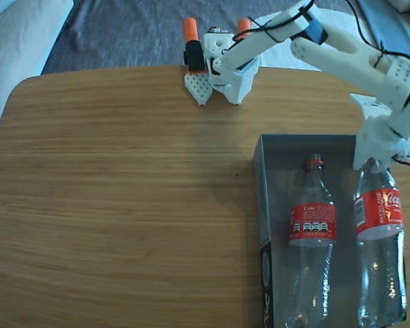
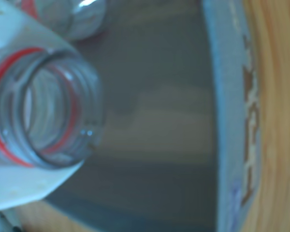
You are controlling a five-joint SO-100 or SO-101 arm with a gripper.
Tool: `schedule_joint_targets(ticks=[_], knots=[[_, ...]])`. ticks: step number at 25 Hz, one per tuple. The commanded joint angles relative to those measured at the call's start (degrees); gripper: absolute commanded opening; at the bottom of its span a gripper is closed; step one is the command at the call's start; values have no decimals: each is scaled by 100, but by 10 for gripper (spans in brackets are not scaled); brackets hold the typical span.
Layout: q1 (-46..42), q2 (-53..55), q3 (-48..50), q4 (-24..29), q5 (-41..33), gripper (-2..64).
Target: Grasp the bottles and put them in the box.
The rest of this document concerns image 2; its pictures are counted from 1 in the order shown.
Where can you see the clear bottle Coke text label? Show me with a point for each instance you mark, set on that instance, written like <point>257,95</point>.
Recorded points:
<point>87,19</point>

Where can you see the clear bottle Coca-Cola script label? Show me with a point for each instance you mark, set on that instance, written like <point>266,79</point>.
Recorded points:
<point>87,96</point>

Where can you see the grey cardboard box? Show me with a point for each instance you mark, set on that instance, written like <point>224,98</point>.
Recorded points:
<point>159,120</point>

